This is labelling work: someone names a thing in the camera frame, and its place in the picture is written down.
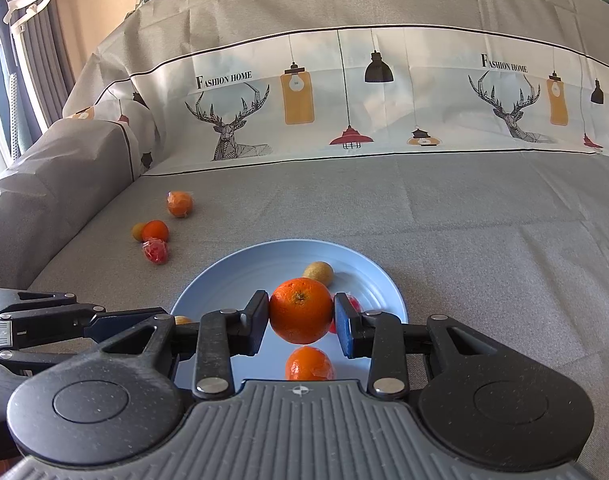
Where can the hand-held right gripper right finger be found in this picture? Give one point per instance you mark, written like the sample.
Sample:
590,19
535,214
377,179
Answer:
342,325

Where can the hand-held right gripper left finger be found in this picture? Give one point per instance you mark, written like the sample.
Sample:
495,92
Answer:
257,320

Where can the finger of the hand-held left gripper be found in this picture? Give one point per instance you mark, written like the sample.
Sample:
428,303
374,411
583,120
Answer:
44,347
119,320

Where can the plastic-wrapped red fruit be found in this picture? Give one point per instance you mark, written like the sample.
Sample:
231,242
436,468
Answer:
156,251
355,304

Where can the blue plate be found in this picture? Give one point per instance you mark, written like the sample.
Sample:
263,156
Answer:
264,270

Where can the small yellow-green fruit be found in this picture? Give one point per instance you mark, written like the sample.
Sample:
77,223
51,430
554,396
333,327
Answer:
318,272
137,231

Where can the small orange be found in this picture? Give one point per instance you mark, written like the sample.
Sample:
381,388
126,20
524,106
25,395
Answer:
156,230

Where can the plastic-wrapped orange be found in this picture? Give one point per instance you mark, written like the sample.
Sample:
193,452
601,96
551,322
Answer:
179,204

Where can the printed grey sofa cover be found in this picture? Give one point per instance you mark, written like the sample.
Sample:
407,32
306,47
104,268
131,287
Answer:
434,200

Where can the grey curtain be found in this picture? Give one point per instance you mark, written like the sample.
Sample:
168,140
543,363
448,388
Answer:
54,60

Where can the white rack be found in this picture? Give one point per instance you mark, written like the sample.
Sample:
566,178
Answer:
29,5

